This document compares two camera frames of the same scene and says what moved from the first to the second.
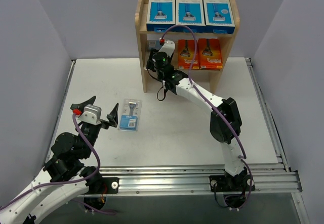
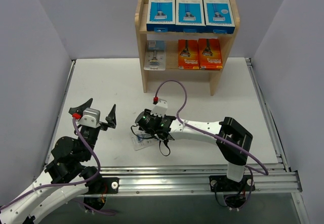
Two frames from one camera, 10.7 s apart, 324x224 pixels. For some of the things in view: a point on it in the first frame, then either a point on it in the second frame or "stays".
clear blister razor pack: x=130 y=115 → x=142 y=139
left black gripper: x=103 y=123 stays
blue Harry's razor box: x=190 y=12 stays
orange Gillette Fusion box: x=186 y=53 stays
